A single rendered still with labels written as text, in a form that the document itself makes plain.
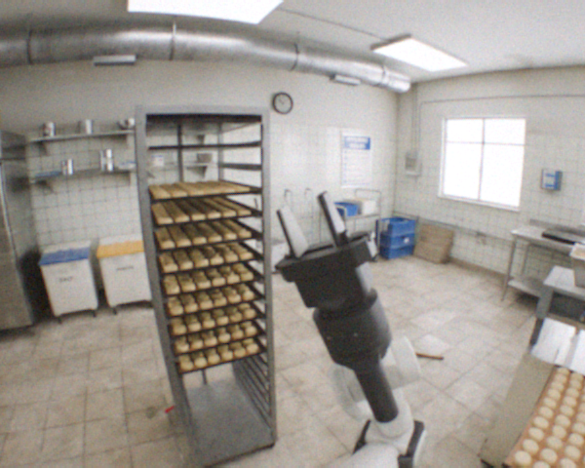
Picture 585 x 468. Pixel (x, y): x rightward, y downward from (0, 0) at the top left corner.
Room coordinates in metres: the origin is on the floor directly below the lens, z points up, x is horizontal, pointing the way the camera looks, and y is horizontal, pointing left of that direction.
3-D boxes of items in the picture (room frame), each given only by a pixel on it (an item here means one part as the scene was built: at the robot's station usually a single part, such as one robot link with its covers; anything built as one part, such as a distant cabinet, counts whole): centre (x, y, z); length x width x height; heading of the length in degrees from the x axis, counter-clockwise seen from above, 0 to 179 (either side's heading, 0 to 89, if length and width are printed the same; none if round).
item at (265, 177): (1.18, 0.10, 0.97); 0.03 x 0.03 x 1.70; 29
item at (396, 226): (4.89, -1.74, 0.50); 0.60 x 0.40 x 0.20; 122
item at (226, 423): (1.33, 0.45, 0.93); 0.64 x 0.51 x 1.78; 29
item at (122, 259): (3.03, 1.92, 0.38); 0.64 x 0.54 x 0.77; 30
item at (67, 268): (2.71, 2.49, 0.38); 0.64 x 0.54 x 0.77; 32
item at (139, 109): (0.96, 0.50, 0.97); 0.03 x 0.03 x 1.70; 29
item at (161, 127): (1.34, 0.45, 1.77); 0.60 x 0.40 x 0.02; 29
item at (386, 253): (4.89, -1.74, 0.10); 0.60 x 0.40 x 0.20; 117
